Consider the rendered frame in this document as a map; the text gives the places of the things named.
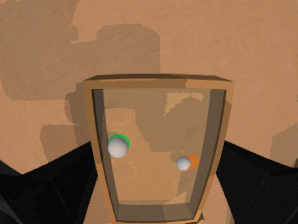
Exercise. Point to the wooden ball tray with clear cover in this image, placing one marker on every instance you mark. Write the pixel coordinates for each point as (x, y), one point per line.
(157, 140)

